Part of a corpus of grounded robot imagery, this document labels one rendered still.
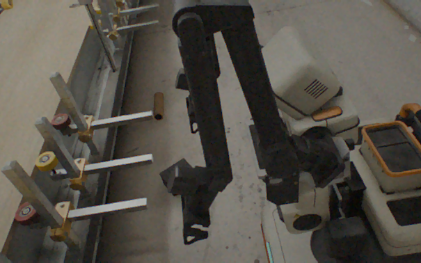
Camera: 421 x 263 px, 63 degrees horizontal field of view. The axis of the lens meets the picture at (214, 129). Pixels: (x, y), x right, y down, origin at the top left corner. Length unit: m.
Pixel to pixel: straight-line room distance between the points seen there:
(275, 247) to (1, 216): 1.16
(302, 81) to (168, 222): 1.59
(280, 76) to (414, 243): 0.70
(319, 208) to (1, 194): 1.16
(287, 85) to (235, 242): 1.40
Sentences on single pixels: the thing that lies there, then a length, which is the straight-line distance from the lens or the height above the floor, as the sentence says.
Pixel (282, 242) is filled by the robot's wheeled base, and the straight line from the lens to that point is 1.77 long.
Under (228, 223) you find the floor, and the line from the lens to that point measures 2.16.
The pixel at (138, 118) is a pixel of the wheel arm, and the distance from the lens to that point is 1.64.
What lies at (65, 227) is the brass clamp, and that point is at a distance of 1.36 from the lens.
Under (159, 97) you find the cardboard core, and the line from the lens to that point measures 3.05.
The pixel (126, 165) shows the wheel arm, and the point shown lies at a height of 0.81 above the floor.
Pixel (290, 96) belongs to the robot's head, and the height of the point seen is 1.30.
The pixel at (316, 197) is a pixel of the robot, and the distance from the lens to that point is 1.19.
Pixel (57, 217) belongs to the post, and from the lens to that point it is 1.33.
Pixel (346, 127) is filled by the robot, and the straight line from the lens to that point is 0.94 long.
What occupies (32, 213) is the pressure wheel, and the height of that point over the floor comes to 0.91.
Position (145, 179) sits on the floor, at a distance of 2.51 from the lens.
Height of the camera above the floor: 1.84
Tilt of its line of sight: 43 degrees down
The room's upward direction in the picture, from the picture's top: 11 degrees counter-clockwise
